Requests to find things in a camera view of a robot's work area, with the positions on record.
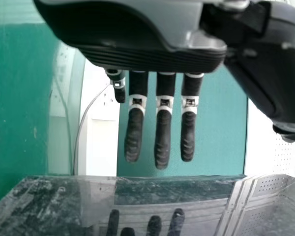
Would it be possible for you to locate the white perforated cable duct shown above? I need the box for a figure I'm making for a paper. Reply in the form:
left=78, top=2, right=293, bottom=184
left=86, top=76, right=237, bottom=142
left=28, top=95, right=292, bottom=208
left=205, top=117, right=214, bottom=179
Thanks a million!
left=243, top=97, right=295, bottom=178

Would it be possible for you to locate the grey cable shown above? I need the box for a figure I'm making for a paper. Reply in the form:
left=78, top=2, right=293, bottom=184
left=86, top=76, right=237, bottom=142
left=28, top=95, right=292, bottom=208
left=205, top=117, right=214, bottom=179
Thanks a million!
left=73, top=85, right=109, bottom=175

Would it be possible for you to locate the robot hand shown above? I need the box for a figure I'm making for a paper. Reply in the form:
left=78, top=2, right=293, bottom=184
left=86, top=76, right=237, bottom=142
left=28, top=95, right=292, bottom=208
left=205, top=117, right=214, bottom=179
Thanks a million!
left=33, top=0, right=295, bottom=170

